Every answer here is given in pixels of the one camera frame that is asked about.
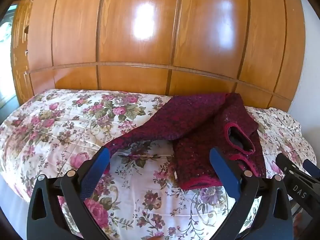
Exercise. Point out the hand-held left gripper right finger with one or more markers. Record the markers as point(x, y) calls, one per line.
point(226, 177)

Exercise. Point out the maroon knit sweater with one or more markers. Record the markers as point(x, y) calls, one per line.
point(195, 120)

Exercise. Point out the floral bedspread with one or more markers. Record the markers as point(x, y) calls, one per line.
point(62, 120)

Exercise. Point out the wooden wardrobe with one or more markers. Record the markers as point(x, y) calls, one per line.
point(150, 30)

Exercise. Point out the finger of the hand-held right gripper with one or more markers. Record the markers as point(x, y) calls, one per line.
point(312, 169)
point(297, 185)

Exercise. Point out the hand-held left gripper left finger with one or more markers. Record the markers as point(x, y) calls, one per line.
point(98, 170)

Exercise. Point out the window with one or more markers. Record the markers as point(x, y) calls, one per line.
point(6, 55)

